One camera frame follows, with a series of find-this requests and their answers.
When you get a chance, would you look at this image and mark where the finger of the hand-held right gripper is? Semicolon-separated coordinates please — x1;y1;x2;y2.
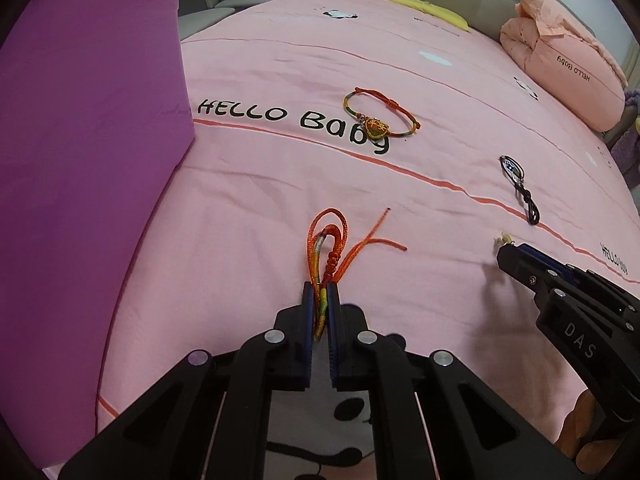
517;244;583;281
496;245;566;306

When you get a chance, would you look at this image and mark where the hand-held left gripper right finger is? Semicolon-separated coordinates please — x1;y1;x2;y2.
327;282;586;480

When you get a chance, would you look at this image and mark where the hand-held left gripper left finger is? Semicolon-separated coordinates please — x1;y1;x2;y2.
60;282;318;480

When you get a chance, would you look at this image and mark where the orange multicoloured cord bracelet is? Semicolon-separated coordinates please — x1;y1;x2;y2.
306;207;408;346

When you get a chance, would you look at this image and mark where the purple plastic basin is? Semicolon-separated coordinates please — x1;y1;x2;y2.
0;0;197;466

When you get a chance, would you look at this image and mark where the person's right hand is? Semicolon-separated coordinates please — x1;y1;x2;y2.
555;390;596;461

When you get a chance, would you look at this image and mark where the bed with pink sheet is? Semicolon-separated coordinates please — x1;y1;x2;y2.
42;0;640;480

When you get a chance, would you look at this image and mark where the purple cloth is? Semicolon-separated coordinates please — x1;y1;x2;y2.
609;89;640;188

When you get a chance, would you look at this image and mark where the folded pink quilt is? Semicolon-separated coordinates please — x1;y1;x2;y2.
500;0;628;131

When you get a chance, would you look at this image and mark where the yellow pillow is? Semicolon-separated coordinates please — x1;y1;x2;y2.
385;0;471;35

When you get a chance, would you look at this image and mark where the black keychain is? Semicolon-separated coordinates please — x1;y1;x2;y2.
499;155;542;226

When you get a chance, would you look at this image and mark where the green red pendant bracelet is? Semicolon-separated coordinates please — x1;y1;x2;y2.
343;87;422;140

